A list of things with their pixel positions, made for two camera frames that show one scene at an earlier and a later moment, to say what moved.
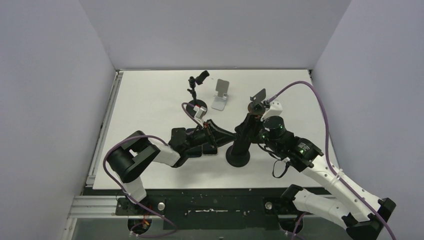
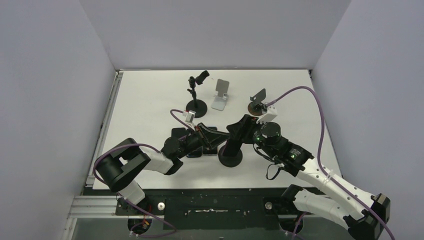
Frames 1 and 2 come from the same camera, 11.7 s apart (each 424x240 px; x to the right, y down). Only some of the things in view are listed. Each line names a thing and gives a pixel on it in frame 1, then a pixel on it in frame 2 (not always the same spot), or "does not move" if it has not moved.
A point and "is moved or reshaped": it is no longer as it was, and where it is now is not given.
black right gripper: [257, 108] does not move
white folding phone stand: [220, 99] does not move
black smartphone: [196, 152] does not move
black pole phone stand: [238, 155] is moved or reshaped
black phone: [178, 138] does not move
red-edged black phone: [245, 131] is moved or reshaped
